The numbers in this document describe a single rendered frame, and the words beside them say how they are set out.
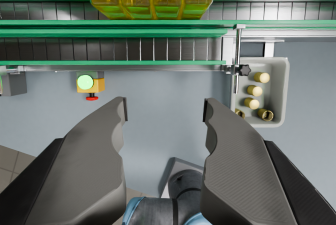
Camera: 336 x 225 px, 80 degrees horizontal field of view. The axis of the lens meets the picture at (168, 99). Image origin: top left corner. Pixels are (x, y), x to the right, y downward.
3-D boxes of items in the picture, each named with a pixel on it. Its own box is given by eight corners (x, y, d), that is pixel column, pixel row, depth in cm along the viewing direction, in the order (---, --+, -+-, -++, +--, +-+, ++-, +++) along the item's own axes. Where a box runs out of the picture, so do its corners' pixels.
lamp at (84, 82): (93, 74, 64) (90, 75, 61) (94, 88, 64) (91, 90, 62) (79, 74, 64) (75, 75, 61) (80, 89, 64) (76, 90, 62)
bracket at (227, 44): (228, 40, 63) (235, 36, 56) (226, 70, 65) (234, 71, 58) (216, 40, 63) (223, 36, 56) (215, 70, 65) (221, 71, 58)
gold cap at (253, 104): (253, 107, 71) (259, 109, 67) (243, 107, 71) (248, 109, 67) (254, 97, 71) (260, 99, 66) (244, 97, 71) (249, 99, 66)
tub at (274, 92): (275, 57, 70) (291, 56, 61) (270, 120, 74) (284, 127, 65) (225, 57, 70) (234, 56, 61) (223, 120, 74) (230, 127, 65)
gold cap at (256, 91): (256, 95, 71) (262, 97, 66) (246, 94, 71) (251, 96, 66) (257, 85, 70) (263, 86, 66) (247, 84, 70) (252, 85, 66)
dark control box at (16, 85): (26, 70, 71) (7, 71, 62) (28, 93, 72) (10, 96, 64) (2, 70, 71) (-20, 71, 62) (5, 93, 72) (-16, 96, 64)
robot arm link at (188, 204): (209, 224, 66) (221, 264, 53) (168, 222, 65) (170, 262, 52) (213, 190, 64) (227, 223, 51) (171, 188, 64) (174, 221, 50)
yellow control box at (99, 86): (104, 70, 71) (97, 70, 64) (105, 91, 72) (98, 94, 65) (84, 70, 71) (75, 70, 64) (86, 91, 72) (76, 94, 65)
